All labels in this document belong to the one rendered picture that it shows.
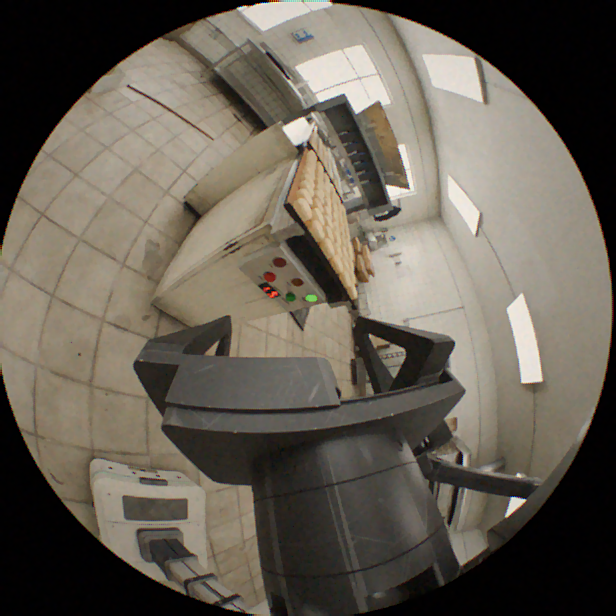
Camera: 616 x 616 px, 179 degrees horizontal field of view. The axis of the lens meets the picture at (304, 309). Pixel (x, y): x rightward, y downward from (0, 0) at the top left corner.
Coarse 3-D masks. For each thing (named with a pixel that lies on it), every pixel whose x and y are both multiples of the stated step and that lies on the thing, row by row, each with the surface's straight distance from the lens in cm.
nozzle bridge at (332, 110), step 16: (336, 96) 105; (304, 112) 116; (320, 112) 108; (336, 112) 114; (352, 112) 106; (336, 128) 114; (352, 128) 115; (336, 144) 111; (352, 144) 116; (368, 144) 109; (352, 160) 119; (368, 160) 120; (352, 176) 116; (368, 176) 123; (368, 192) 127; (384, 192) 121; (352, 208) 133; (368, 208) 124; (384, 208) 124
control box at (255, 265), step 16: (256, 256) 48; (272, 256) 46; (288, 256) 46; (256, 272) 52; (272, 272) 50; (288, 272) 50; (304, 272) 51; (272, 288) 55; (288, 288) 55; (304, 288) 54; (320, 288) 58; (288, 304) 62; (304, 304) 61
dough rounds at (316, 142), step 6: (312, 132) 157; (312, 138) 125; (318, 138) 160; (312, 144) 107; (318, 144) 132; (318, 150) 115; (324, 150) 146; (324, 156) 126; (324, 162) 111; (330, 162) 143; (330, 168) 124; (336, 168) 167; (330, 174) 112; (336, 174) 143; (336, 180) 127; (336, 186) 114
